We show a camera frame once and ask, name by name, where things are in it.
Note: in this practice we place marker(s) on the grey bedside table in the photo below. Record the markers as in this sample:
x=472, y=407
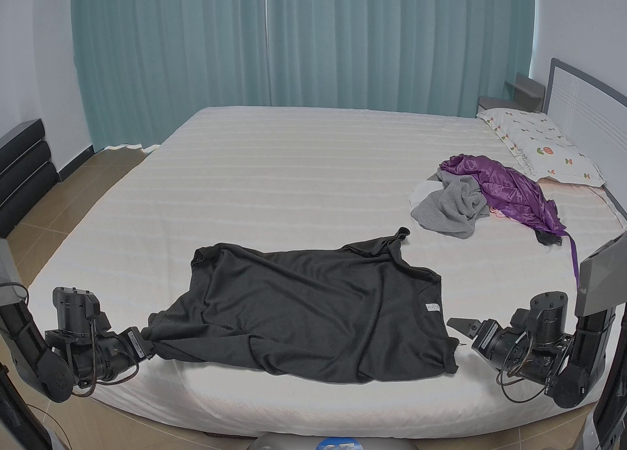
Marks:
x=524, y=85

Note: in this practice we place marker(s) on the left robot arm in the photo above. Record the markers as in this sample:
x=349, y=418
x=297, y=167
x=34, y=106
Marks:
x=44, y=350

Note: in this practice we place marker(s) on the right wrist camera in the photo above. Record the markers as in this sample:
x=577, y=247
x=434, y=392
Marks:
x=520, y=319

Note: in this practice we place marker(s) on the grey garment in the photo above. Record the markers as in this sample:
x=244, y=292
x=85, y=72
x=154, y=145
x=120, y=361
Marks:
x=450, y=208

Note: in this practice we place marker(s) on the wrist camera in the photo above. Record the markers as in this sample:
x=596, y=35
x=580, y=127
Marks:
x=93, y=306
x=520, y=319

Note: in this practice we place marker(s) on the white printed pillow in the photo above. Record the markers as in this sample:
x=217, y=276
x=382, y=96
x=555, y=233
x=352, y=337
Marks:
x=539, y=144

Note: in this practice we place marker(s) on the white garment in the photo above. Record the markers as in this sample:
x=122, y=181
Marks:
x=421, y=190

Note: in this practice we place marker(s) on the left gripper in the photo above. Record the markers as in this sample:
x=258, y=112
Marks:
x=125, y=347

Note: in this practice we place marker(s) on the black T-shirt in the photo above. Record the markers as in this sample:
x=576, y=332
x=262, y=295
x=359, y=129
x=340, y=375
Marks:
x=318, y=301

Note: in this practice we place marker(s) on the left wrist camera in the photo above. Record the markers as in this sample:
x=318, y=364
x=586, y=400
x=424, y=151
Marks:
x=93, y=306

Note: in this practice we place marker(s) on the purple satin garment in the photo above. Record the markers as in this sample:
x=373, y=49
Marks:
x=509, y=188

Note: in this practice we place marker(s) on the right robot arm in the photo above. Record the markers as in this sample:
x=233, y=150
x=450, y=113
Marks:
x=600, y=281

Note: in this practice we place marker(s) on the blue-green curtain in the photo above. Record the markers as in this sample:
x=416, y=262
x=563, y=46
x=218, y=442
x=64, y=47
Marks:
x=171, y=46
x=392, y=21

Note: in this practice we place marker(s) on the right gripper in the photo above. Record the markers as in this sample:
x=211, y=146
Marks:
x=497, y=345

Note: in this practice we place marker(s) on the pink garment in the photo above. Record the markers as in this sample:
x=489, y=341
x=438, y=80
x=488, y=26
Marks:
x=497, y=212

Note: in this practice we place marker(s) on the bed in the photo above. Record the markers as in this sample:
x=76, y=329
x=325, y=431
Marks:
x=294, y=168

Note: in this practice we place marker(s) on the small black garment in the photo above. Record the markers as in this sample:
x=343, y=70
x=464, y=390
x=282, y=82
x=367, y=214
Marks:
x=548, y=238

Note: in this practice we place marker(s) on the black chest of drawers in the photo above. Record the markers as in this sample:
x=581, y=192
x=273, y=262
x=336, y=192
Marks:
x=24, y=168

